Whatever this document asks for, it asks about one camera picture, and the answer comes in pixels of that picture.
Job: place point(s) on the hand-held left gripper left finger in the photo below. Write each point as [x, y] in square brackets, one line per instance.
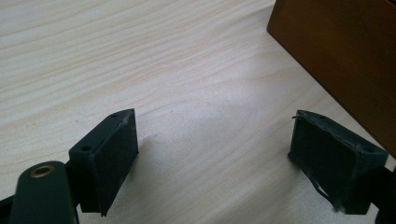
[106, 161]

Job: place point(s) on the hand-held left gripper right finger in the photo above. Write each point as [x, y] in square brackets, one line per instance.
[333, 161]

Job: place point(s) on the brown wooden compartment box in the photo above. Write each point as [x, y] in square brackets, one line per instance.
[342, 46]

